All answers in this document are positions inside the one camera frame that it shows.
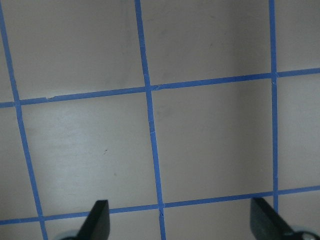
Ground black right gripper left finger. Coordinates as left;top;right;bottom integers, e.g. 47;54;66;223
75;200;110;240

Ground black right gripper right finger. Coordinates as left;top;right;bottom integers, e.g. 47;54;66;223
250;197;294;240

